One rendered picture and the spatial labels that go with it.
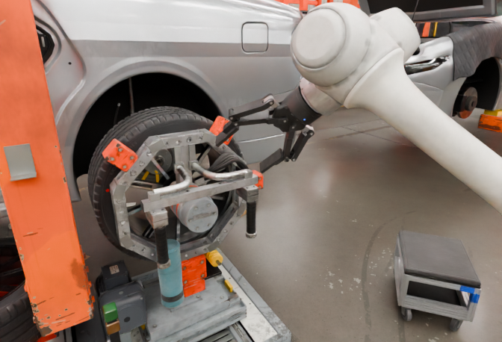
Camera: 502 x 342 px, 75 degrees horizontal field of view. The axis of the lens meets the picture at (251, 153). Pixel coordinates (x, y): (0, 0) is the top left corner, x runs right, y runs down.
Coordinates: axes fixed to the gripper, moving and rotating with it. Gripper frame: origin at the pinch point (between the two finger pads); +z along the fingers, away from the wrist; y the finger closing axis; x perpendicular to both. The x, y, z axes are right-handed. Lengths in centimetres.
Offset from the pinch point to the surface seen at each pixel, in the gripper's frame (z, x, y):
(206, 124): 35, -50, -13
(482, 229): 0, -81, -265
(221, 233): 61, -23, -43
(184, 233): 78, -27, -34
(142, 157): 47, -29, 5
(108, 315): 69, 16, -6
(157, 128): 43, -42, 4
